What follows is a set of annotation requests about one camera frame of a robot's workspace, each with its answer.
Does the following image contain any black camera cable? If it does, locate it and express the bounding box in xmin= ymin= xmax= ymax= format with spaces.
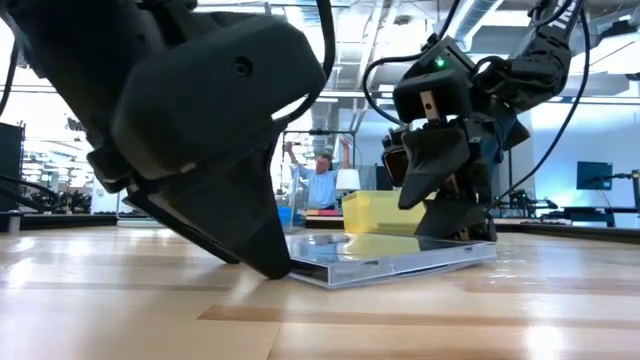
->
xmin=362 ymin=49 xmax=436 ymax=126
xmin=272 ymin=0 xmax=337 ymax=126

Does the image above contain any black cabinet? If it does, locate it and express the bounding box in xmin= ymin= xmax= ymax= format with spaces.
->
xmin=0 ymin=121 xmax=25 ymax=214

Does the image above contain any white lampshade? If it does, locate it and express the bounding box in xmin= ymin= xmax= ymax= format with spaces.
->
xmin=335 ymin=168 xmax=362 ymax=192

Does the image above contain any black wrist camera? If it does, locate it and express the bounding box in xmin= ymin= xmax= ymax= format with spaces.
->
xmin=110 ymin=13 xmax=327 ymax=182
xmin=393 ymin=35 xmax=476 ymax=125

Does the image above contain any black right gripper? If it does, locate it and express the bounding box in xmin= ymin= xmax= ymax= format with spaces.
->
xmin=381 ymin=106 xmax=532 ymax=243

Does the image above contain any dark wall monitor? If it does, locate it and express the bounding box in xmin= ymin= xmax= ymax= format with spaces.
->
xmin=576 ymin=160 xmax=615 ymax=192

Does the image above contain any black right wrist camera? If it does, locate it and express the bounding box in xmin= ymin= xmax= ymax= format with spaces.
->
xmin=393 ymin=35 xmax=476 ymax=125

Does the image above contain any black right camera cable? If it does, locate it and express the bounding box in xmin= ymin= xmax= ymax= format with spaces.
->
xmin=362 ymin=49 xmax=436 ymax=126

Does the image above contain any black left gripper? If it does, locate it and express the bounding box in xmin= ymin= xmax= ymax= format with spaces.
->
xmin=7 ymin=0 xmax=199 ymax=195

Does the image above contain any clear black-tray jewel case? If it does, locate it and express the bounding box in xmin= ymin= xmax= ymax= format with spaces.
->
xmin=284 ymin=230 xmax=498 ymax=290

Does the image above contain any clear plastic bin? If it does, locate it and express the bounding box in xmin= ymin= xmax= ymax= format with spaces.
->
xmin=273 ymin=189 xmax=310 ymax=234

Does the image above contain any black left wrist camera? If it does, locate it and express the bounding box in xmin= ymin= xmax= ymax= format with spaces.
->
xmin=110 ymin=13 xmax=327 ymax=182

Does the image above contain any yellow plastic bin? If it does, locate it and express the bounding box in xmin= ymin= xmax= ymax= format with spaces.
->
xmin=341 ymin=189 xmax=429 ymax=236

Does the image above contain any person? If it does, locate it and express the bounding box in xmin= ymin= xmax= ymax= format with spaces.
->
xmin=284 ymin=138 xmax=352 ymax=211

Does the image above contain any black left camera cable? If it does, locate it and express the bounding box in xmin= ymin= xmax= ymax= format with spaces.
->
xmin=272 ymin=0 xmax=337 ymax=126

